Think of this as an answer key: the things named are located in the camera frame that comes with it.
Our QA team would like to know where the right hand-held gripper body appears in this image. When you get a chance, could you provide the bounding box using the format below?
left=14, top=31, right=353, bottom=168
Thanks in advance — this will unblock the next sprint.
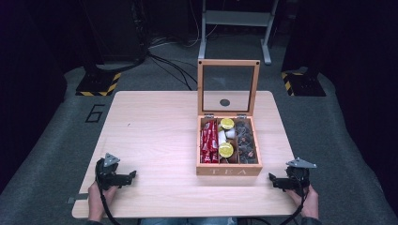
left=281, top=157, right=317, bottom=192

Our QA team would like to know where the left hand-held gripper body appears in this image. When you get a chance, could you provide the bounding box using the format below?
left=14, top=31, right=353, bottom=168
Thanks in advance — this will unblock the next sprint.
left=95, top=152, right=127, bottom=191

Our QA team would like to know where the person's right hand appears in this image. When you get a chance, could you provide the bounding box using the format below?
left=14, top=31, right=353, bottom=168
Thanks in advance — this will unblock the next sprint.
left=285, top=184, right=320, bottom=220

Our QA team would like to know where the person's left hand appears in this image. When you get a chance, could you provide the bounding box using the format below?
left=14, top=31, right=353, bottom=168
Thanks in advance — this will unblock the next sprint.
left=87, top=182, right=118, bottom=222

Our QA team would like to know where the pile of dark tea pods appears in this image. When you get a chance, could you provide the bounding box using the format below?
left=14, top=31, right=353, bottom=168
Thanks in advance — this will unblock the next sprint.
left=234, top=120, right=259, bottom=165

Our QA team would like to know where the wooden tea box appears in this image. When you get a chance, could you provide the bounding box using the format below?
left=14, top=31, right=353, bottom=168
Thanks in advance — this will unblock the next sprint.
left=195, top=58, right=264, bottom=177

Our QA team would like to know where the yellow lid capsule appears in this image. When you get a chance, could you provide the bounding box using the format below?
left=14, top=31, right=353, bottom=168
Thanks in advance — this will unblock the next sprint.
left=220, top=117, right=236, bottom=130
left=218, top=142, right=235, bottom=158

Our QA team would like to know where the pile of red sachets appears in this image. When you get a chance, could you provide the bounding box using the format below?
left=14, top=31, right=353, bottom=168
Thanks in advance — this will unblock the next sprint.
left=200, top=119, right=220, bottom=164

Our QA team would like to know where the black striped stand base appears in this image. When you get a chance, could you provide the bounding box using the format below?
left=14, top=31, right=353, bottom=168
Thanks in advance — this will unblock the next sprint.
left=75, top=70, right=122, bottom=98
left=281, top=68, right=327, bottom=98

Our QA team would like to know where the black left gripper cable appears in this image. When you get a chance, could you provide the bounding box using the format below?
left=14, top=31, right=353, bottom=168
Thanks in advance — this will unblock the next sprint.
left=95, top=174, right=122, bottom=225

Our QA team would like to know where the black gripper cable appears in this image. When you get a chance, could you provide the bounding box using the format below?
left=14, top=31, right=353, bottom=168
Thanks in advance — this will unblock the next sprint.
left=95, top=174, right=122, bottom=225
left=278, top=184, right=309, bottom=225

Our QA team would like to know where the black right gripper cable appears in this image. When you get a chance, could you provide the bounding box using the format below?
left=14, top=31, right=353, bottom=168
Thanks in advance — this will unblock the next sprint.
left=278, top=184, right=309, bottom=225

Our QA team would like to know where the bundle of floor cables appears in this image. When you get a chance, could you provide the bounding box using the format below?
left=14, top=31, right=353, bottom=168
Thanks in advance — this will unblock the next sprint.
left=93, top=31, right=220, bottom=92

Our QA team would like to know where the white metal stand frame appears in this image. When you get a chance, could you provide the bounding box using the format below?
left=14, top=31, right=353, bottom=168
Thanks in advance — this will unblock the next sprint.
left=197, top=0, right=280, bottom=66

